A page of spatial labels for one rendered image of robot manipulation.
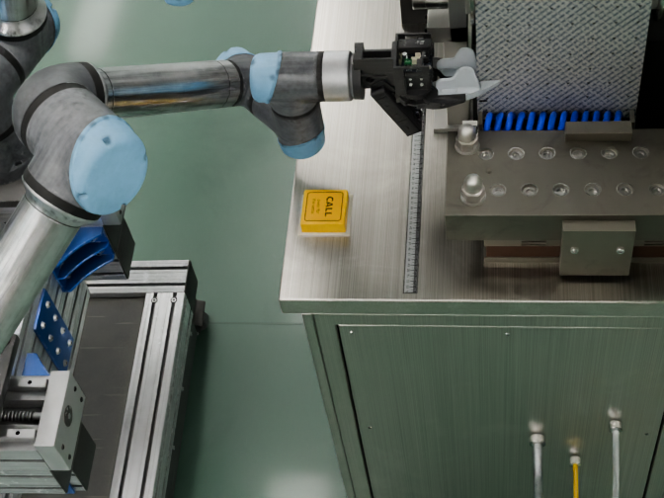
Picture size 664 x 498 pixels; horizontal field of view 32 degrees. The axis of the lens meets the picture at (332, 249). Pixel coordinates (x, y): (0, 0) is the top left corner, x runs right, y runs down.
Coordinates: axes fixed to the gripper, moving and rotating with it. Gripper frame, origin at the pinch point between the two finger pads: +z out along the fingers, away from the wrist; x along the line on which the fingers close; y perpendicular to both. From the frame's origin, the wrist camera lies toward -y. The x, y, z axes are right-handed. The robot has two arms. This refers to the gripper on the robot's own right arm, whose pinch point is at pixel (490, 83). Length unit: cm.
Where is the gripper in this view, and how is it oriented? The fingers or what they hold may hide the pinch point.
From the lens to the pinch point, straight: 174.8
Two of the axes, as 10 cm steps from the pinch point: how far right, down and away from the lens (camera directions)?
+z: 9.9, 0.0, -1.4
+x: 0.8, -8.1, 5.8
